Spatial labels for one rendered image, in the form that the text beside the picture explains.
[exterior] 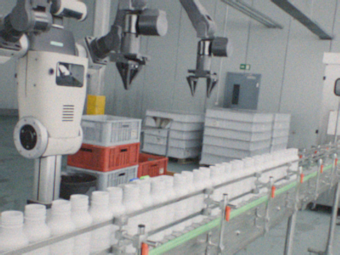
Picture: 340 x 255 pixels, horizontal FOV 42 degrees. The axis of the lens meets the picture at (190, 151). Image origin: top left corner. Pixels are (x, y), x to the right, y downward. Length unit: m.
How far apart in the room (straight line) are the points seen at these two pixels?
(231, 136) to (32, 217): 7.34
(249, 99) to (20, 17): 10.91
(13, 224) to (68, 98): 0.94
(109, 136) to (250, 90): 8.71
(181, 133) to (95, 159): 4.95
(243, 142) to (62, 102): 6.52
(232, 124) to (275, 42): 4.53
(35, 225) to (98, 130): 2.96
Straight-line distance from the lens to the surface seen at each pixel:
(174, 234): 1.28
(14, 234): 0.83
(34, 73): 1.66
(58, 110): 1.67
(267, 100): 12.06
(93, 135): 3.83
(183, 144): 8.65
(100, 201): 0.99
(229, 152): 8.13
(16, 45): 1.61
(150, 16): 1.23
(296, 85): 11.86
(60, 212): 0.90
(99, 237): 1.00
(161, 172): 4.85
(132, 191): 1.08
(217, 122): 8.20
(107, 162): 3.82
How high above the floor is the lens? 1.40
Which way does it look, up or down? 8 degrees down
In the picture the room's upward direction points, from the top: 6 degrees clockwise
